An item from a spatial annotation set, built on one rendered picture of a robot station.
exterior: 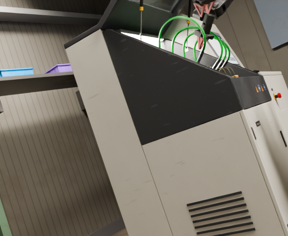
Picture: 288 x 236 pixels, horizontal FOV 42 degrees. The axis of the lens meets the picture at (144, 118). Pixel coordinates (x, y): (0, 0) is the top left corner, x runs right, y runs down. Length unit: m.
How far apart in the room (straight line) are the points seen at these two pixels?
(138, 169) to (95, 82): 0.55
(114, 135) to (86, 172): 2.05
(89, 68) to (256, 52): 2.22
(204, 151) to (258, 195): 0.32
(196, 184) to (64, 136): 2.36
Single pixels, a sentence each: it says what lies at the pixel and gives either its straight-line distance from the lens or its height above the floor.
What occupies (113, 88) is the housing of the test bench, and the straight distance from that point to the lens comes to 2.08.
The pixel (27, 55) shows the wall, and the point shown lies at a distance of 4.17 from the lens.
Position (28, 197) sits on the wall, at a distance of 3.68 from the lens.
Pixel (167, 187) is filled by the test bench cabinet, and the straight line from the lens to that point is 2.01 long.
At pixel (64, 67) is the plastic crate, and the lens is 3.65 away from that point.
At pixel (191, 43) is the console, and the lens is 2.63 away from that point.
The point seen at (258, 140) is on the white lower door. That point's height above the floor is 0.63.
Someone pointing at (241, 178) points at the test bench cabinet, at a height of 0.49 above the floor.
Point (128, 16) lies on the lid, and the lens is 2.23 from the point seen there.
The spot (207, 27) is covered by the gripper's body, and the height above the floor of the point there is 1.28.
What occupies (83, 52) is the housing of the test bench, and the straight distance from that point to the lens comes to 2.20.
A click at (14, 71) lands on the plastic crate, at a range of 3.33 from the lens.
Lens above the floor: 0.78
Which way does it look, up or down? 4 degrees up
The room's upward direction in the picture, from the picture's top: 19 degrees counter-clockwise
